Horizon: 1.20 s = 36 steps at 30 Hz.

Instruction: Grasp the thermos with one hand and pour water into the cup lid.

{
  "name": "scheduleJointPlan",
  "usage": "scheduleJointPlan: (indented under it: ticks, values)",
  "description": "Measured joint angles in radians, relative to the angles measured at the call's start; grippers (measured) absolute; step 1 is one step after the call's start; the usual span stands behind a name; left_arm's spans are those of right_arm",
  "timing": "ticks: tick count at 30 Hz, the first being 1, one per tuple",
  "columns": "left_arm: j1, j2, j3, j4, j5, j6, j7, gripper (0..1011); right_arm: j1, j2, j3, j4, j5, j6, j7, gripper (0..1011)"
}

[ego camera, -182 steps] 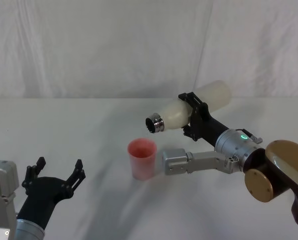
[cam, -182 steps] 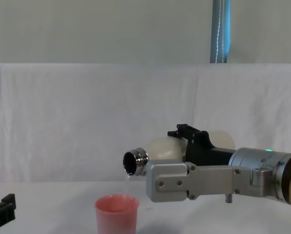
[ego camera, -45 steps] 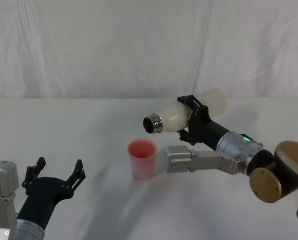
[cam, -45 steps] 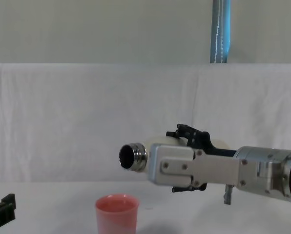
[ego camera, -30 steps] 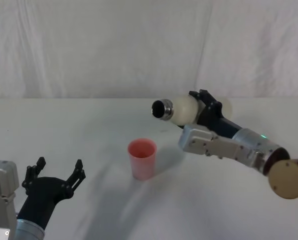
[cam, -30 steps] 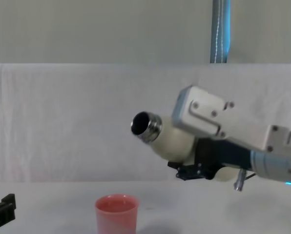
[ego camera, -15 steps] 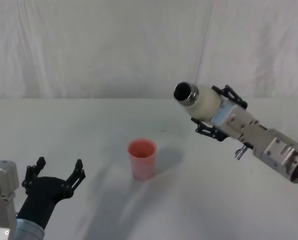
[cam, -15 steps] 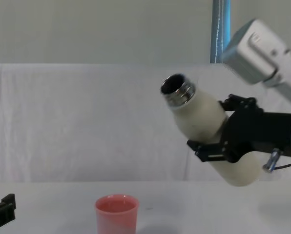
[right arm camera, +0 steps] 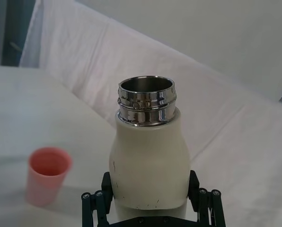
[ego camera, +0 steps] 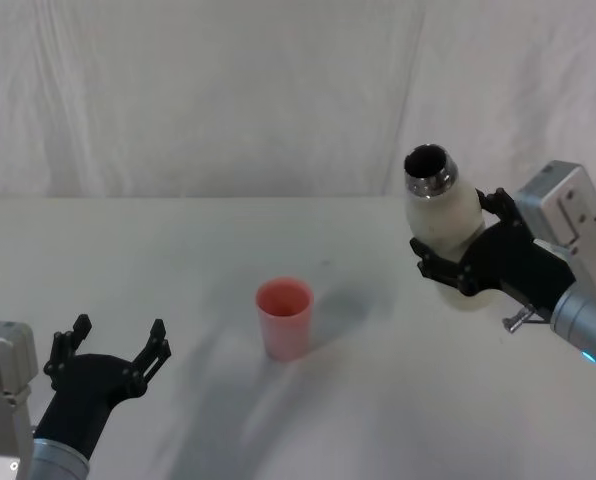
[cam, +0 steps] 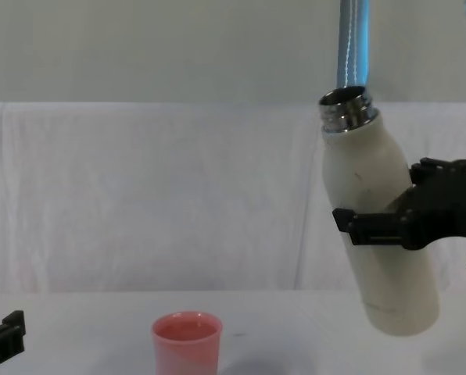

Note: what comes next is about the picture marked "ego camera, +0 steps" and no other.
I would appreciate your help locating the pink cup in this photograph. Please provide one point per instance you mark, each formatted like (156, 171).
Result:
(285, 330)

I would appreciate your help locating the cream vacuum bottle steel neck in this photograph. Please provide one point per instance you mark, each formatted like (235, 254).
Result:
(443, 220)

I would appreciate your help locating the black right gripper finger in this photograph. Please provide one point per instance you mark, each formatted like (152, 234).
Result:
(443, 272)
(503, 207)

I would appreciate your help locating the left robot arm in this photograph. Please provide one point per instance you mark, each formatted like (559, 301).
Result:
(3, 375)

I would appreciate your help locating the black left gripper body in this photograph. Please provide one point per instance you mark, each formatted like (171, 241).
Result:
(88, 390)

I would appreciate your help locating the white wrinkled backdrop cloth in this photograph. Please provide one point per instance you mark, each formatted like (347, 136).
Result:
(228, 100)

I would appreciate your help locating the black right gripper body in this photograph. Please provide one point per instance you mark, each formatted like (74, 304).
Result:
(518, 265)

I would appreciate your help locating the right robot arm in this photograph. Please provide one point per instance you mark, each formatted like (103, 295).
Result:
(563, 200)

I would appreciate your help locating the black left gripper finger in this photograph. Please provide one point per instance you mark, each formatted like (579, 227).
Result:
(63, 347)
(153, 352)

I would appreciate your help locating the white table cloth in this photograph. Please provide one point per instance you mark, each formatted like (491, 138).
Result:
(203, 260)

